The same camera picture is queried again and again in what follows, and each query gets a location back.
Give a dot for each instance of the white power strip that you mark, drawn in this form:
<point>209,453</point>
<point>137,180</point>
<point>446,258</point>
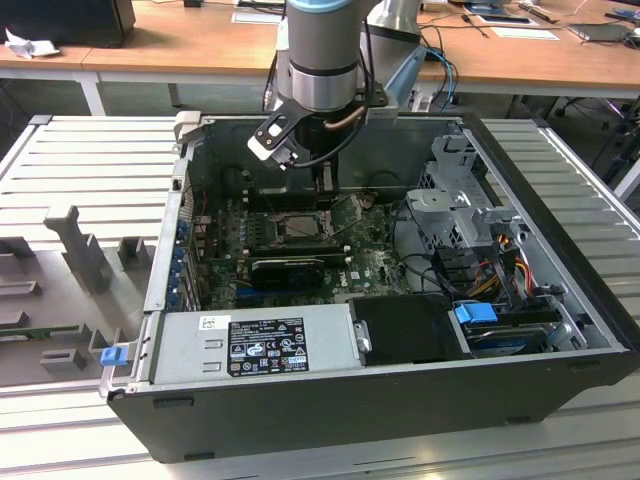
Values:
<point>421,101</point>

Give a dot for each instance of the grey parts rack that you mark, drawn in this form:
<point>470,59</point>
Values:
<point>80,250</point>

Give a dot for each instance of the round coin battery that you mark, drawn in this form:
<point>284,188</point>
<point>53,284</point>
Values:
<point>367,201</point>

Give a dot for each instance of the long white paper sheet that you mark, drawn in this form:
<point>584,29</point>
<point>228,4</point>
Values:
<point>525,33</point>

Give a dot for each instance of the green motherboard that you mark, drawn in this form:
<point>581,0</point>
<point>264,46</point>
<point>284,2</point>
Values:
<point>370,260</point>

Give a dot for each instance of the black open PC case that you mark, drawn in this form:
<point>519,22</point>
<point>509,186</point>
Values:
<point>300,415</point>

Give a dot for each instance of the grey flat laptop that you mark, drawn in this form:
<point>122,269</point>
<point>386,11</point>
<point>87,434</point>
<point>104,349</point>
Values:
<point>600,32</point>

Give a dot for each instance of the CPU socket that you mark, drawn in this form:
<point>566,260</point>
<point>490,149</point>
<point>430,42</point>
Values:
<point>277,235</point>

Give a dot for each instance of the crumpled white paper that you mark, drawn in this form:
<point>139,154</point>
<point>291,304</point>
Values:
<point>30,46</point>

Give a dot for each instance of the short wooden desk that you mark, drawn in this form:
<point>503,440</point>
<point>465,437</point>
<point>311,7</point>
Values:
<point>40,62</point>

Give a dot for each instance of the black box on desk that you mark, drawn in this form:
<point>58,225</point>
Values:
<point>70,22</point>

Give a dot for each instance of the long wooden desk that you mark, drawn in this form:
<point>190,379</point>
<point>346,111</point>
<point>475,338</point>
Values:
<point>500,60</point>

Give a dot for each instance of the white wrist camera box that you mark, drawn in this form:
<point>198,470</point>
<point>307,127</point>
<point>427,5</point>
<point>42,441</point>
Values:
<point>272,145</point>

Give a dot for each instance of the hard disk in blue carrier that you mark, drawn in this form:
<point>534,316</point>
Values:
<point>475,315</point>

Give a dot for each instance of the black label sticker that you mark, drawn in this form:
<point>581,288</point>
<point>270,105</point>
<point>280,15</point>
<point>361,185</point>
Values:
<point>267,347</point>

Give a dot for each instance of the silver power supply unit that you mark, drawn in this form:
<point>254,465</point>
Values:
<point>185,350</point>

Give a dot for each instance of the black graphics card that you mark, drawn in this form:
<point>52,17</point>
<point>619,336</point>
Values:
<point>287,275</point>

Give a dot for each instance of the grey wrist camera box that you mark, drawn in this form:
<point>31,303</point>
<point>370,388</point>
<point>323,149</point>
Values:
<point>382,107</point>

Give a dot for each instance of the green RAM stick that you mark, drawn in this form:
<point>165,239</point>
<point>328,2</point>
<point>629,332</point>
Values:
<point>40,331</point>

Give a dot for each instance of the black office chair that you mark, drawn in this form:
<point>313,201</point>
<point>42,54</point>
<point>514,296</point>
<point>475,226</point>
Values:
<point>622,145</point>

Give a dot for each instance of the blue case latch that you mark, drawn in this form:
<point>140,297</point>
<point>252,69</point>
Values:
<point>112,356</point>

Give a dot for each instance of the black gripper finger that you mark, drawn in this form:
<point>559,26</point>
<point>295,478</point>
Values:
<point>333,177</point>
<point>317,177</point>

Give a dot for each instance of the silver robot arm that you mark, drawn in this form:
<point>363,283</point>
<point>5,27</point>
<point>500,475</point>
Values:
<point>325,50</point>

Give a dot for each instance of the blue expansion slot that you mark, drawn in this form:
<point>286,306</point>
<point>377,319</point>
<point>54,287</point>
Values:
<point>246,299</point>

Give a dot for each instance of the silver metal drive cage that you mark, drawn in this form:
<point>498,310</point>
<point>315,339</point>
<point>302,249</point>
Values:
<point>440,200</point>

